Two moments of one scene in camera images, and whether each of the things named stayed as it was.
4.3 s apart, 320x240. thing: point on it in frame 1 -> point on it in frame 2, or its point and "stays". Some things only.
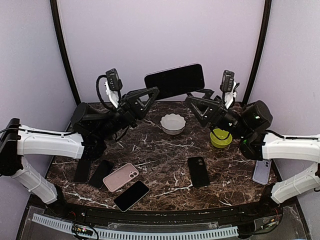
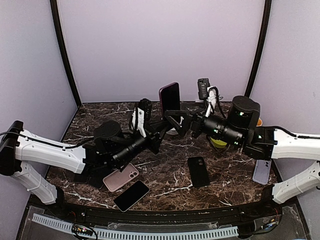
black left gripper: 132,108 -> 154,134
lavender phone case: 262,171 stays
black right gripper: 213,115 -> 198,116
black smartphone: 199,171 stays
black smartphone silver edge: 131,195 stays
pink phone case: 117,179 stays
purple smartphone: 176,81 -> 169,98
